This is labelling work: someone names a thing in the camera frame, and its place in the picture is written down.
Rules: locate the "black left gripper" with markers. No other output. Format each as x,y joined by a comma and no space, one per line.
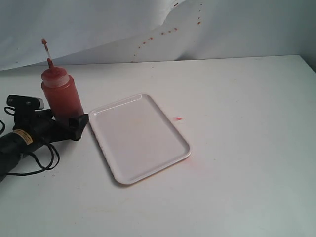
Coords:
39,126

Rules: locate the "red sauce squeeze bottle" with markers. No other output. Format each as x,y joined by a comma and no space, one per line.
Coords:
60,91

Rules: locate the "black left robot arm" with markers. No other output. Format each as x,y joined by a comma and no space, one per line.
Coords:
13,149

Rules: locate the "white rectangular tray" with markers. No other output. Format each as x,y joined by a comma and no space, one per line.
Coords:
137,138

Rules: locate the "white paper backdrop sheet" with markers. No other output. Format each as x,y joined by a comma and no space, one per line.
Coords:
117,31

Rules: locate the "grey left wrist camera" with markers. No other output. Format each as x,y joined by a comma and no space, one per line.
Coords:
18,101

